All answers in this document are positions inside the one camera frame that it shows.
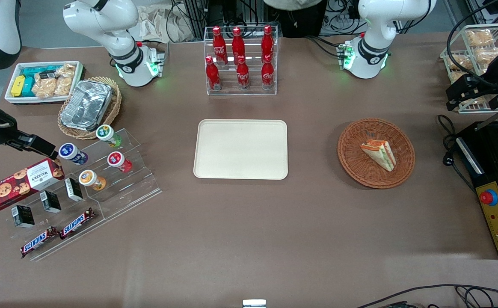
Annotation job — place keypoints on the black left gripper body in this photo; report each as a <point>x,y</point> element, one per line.
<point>482,84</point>

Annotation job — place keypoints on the triangular sandwich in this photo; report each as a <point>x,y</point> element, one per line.
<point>379,154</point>

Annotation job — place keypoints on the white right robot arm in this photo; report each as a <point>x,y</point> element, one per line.
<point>103,17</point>

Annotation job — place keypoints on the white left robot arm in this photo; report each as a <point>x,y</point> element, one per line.
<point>373,55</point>

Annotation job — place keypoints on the light oval wicker basket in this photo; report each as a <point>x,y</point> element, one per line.
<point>115,107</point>

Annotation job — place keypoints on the brown round wicker basket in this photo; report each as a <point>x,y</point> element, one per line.
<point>360,171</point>

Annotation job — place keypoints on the beige rectangular tray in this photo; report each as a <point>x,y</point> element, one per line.
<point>240,149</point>

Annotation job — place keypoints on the bagged bread roll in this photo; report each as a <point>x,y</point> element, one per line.
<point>458,63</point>
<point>488,55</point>
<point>457,77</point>
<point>480,37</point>

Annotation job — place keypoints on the blue capped drink bottle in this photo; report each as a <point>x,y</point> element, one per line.
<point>69,152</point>

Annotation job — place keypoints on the white rectangular bin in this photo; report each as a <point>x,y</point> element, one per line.
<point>39,101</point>

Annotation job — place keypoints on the red Walkers cookie box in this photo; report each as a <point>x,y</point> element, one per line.
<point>18,186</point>

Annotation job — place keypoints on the yellow snack packet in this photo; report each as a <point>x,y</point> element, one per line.
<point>18,85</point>

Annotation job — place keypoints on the small black carton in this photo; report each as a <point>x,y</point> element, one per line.
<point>23,216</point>
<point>73,189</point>
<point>50,202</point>

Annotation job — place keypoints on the orange capped drink bottle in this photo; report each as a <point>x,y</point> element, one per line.
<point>87,177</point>

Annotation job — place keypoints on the small teal snack box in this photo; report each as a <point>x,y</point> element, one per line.
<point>28,87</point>

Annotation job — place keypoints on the clear bag of cookies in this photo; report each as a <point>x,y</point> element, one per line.
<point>63,86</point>
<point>43,87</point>
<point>66,70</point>

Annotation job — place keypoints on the aluminium foil container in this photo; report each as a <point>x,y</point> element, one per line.
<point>86,105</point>

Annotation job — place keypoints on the green capped drink bottle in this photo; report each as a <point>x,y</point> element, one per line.
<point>105,133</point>

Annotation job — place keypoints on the long teal snack box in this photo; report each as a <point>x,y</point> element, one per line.
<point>33,70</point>

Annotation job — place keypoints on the red capped drink bottle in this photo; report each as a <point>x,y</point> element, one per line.
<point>115,159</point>

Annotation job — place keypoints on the black machine with yellow panel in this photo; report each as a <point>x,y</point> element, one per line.
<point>488,169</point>

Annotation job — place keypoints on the Snickers chocolate bar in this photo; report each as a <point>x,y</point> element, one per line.
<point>39,242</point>
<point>77,223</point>

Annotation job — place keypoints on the red emergency stop button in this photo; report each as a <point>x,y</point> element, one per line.
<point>487,197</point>

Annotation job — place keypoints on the clear acrylic stepped display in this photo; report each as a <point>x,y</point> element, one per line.
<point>137,184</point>

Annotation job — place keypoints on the crumpled beige cloth bag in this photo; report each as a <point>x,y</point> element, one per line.
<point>159,23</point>

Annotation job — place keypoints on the red cola bottle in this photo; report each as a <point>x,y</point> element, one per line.
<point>243,75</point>
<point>219,45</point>
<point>267,40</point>
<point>268,75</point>
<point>238,42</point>
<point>213,75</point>

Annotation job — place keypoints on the person in beige clothes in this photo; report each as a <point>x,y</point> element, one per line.
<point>291,4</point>

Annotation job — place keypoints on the clear acrylic bottle rack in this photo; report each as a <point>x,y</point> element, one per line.
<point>229,91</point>

